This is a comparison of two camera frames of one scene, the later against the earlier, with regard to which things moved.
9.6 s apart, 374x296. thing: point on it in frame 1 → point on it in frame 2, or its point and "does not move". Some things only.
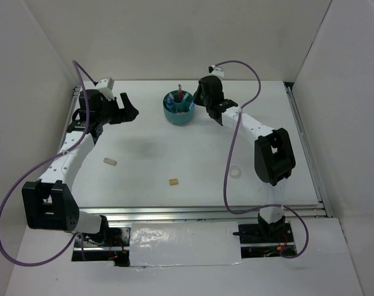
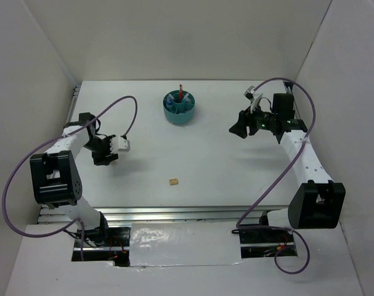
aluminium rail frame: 134,213 does not move
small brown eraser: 173,181 does not move
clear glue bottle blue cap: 169,100 does not move
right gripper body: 199,98 → 258,120
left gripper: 127,115 → 100,160
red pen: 180,93 does not move
